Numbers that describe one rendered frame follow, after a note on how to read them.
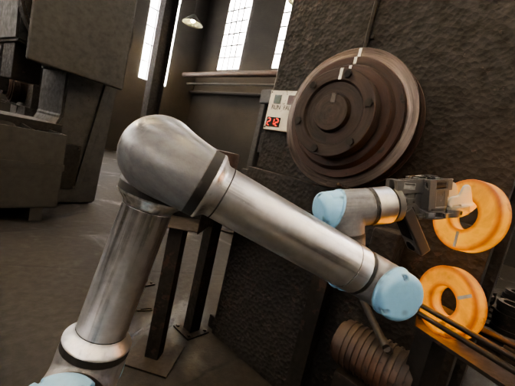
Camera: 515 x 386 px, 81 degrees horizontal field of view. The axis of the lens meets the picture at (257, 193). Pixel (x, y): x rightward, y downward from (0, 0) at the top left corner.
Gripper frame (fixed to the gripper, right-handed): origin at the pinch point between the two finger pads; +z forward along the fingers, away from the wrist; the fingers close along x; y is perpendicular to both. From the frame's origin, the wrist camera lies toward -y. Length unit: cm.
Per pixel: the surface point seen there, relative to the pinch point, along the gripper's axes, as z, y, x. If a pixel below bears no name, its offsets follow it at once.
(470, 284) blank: -3.4, -15.3, -4.7
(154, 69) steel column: -127, 177, 712
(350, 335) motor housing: -19.8, -37.1, 13.9
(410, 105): 5.4, 24.1, 27.4
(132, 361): -87, -72, 65
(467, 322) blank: -5.5, -22.5, -6.7
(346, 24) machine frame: 6, 59, 67
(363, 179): -5.1, 1.9, 33.8
